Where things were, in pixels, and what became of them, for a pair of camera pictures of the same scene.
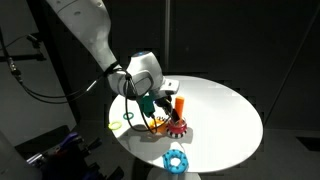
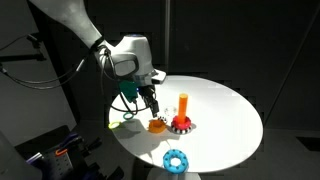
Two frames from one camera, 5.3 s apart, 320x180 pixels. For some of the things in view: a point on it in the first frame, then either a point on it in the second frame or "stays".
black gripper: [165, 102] to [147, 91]
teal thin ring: [129, 113] stays
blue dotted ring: [173, 153] stays
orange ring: [161, 129] stays
